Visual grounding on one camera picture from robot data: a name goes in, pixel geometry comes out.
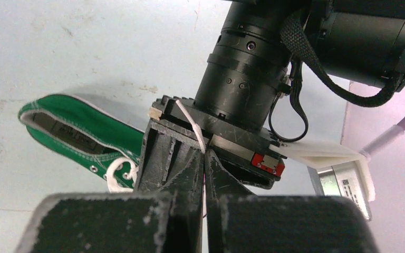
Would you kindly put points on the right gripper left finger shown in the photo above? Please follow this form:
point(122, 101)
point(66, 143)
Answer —
point(168, 219)

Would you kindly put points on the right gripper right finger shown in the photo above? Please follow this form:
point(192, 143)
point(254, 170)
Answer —
point(240, 221)

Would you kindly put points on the green canvas sneaker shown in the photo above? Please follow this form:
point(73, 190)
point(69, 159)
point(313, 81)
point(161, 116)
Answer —
point(87, 134)

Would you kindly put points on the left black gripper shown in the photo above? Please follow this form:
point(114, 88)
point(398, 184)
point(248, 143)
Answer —
point(356, 48)

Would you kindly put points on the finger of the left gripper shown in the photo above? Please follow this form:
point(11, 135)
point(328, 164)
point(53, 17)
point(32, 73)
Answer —
point(252, 176)
point(171, 159)

